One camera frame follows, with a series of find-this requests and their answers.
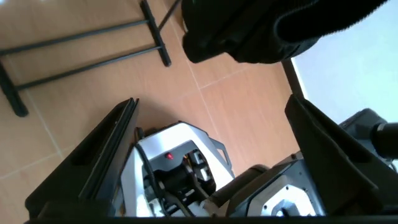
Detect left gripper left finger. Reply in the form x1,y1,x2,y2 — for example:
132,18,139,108
24,98,140,218

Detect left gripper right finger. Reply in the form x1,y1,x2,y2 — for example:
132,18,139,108
284,94,398,215

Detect black shorts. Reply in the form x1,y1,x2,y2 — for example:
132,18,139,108
181,0,389,65

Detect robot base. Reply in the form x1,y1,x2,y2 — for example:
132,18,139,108
113,120,327,218

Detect black clothes rack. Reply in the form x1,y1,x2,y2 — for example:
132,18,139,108
0,0,183,118

